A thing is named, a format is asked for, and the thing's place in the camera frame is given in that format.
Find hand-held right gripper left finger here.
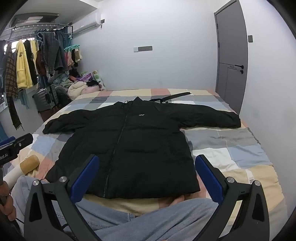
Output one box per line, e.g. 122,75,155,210
24,154,102,241

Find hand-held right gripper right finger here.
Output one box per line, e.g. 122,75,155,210
195,154,270,241

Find black puffer jacket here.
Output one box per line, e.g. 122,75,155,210
42,97,242,200

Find pile of mixed clothes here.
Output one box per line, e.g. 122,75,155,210
47,67,107,103

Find person's left hand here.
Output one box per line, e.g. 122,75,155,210
0,181,17,216

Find blue curtain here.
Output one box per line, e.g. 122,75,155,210
0,118,11,143

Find yellow and white cylinder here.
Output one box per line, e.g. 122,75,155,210
3,155,40,186

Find checkered bed sheet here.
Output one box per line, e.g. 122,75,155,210
5,88,288,227

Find teal hanging cloth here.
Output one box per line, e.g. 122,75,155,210
18,89,31,110

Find grey suitcase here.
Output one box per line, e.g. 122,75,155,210
32,85,60,114

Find brown plaid scarf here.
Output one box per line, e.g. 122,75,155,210
3,44,25,131

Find person's legs in jeans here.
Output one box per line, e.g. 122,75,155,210
10,175,220,241

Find yellow fleece jacket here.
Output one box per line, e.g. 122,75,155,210
16,39,33,90

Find cream plush cloth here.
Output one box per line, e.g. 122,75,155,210
67,82,87,101

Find black belt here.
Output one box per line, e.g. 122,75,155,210
150,92,192,104

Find white green-dotted bag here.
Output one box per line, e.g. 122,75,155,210
92,70,108,91

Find dark grey hanging jacket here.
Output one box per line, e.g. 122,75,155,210
38,32,69,75

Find ceiling drying rack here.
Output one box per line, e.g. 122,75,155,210
10,13,60,27

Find grey door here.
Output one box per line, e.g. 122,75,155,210
214,0,249,115

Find white air conditioner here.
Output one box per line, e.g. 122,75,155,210
68,11,106,33

